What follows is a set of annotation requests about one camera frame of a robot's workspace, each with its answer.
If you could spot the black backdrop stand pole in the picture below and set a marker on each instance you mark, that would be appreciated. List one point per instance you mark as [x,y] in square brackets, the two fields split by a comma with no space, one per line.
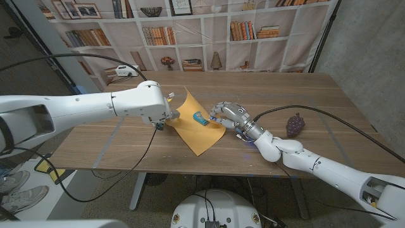
[316,58]

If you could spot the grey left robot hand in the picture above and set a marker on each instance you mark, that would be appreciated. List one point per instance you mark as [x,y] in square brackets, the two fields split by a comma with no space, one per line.
[173,115]

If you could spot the grey sneaker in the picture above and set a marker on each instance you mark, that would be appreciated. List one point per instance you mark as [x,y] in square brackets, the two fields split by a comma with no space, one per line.
[25,198]
[12,181]

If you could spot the printed bookshelf backdrop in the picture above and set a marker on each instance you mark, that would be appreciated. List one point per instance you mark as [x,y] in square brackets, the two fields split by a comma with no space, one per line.
[215,35]

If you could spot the white power strip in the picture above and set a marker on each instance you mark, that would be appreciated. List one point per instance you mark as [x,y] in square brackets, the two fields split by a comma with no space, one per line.
[127,70]

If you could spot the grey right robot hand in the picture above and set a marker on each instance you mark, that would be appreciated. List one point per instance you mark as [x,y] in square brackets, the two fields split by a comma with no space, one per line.
[239,115]

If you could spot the blue flip phone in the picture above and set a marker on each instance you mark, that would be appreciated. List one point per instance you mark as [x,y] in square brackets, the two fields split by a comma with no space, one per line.
[201,118]

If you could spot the purple toy grape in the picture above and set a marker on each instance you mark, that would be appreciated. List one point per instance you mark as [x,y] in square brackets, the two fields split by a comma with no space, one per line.
[295,125]

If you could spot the grey table leg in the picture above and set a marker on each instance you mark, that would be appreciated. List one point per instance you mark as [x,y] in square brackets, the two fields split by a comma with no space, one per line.
[137,193]
[300,199]

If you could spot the yellow black floor object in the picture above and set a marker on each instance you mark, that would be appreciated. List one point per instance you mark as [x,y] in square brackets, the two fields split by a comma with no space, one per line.
[58,175]

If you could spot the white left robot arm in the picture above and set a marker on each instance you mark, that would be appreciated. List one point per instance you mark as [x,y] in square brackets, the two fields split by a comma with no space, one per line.
[88,107]

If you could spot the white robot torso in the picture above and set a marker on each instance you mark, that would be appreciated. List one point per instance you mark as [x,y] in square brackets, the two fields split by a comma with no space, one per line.
[218,206]

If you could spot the yellow felt sheet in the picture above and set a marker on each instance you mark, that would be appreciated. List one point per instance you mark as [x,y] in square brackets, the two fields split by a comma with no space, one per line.
[197,136]

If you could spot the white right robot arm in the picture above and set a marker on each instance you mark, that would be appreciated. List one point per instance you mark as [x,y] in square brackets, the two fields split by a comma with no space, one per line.
[332,172]

